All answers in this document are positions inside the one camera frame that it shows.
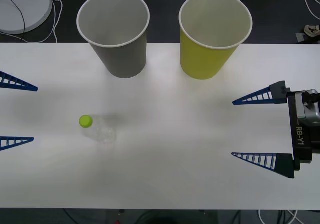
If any round pale grey disc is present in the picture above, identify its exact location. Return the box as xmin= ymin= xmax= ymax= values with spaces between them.
xmin=0 ymin=0 xmax=53 ymax=34

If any white power strip cable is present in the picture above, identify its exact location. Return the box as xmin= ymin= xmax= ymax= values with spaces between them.
xmin=0 ymin=0 xmax=63 ymax=44

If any grey plastic waste bin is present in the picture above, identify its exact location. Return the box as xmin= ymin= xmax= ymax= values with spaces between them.
xmin=76 ymin=0 xmax=151 ymax=79

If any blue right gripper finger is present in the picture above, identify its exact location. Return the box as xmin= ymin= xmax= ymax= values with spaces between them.
xmin=231 ymin=152 xmax=296 ymax=179
xmin=232 ymin=80 xmax=291 ymax=106

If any white cable under table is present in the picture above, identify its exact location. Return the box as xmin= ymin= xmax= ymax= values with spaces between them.
xmin=258 ymin=209 xmax=301 ymax=224

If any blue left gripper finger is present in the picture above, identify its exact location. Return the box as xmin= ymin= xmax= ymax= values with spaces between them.
xmin=0 ymin=136 xmax=35 ymax=152
xmin=0 ymin=70 xmax=39 ymax=92

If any clear bottle with green cap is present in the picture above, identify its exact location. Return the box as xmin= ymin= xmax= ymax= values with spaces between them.
xmin=79 ymin=114 xmax=120 ymax=147

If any thin black cable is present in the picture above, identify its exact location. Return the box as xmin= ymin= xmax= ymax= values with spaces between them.
xmin=0 ymin=0 xmax=27 ymax=44

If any yellow-green plastic waste bin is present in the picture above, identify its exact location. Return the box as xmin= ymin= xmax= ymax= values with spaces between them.
xmin=178 ymin=0 xmax=254 ymax=80

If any grey floor marker plate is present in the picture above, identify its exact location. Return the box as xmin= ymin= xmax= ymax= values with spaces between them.
xmin=296 ymin=33 xmax=320 ymax=44

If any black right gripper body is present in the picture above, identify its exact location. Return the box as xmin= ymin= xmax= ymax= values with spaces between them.
xmin=287 ymin=91 xmax=320 ymax=171

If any person's foot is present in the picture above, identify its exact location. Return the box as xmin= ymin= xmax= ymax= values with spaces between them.
xmin=303 ymin=24 xmax=320 ymax=38

